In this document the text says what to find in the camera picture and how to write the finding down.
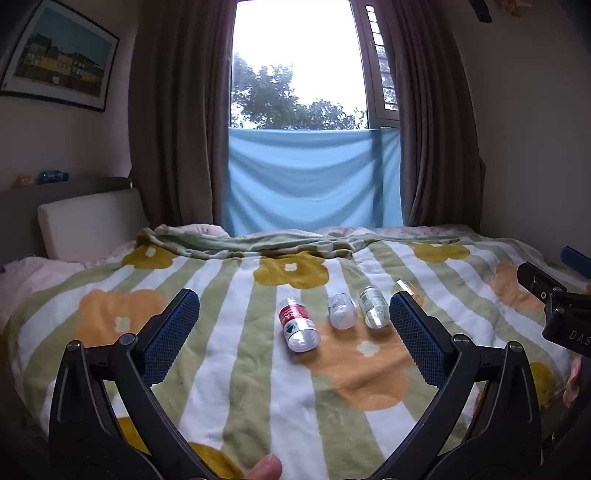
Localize grey headboard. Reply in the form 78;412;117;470
0;175;139;274

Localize white headboard cushion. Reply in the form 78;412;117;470
37;187;151;260

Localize framed wall picture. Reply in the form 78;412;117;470
0;0;121;113

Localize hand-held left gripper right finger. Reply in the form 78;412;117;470
374;292;542;480

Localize dark wall ornament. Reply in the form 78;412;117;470
466;0;494;23

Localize red label clear cup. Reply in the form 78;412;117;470
278;298;321;354

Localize green label clear cup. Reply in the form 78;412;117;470
359;286;391;329

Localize person's left hand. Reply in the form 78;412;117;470
244;454;283;480

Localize tree outside window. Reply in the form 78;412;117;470
231;52;368;131

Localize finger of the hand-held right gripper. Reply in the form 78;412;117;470
516;261;570;302
560;246;591;278

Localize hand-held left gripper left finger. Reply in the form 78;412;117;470
48;288;218;480

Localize amber clear cup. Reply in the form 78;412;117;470
392;279;424;308

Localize striped floral blanket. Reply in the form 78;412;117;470
0;225;583;480

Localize white small bottle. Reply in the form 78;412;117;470
327;292;359;330

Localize brown curtain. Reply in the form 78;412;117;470
353;0;488;229
127;0;239;232

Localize light blue cloth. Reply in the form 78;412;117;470
223;127;407;237

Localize window with open sash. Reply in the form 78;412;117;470
229;0;402;131

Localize person's right hand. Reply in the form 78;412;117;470
565;356;585;408

